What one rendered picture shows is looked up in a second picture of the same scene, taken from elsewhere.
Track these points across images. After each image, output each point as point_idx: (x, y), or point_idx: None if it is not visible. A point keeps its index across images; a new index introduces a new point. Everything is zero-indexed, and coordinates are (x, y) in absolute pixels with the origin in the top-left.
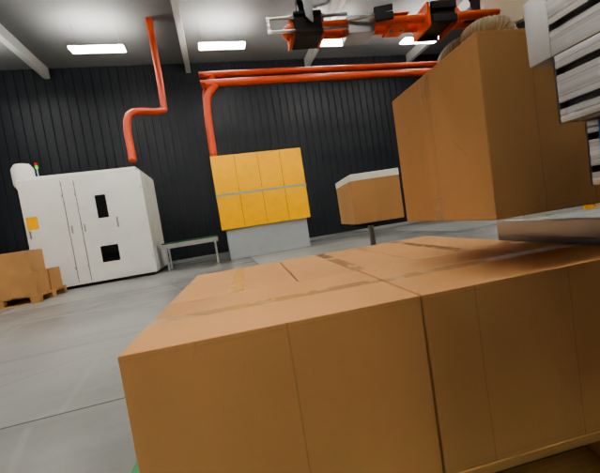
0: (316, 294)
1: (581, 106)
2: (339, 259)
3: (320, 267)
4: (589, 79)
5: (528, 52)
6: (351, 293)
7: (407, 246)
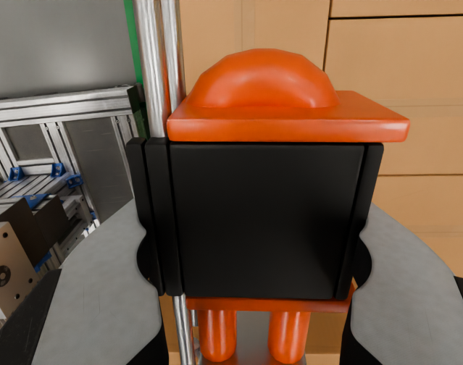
0: (232, 28)
1: (6, 200)
2: (435, 115)
3: (403, 72)
4: None
5: None
6: (211, 63)
7: (416, 219)
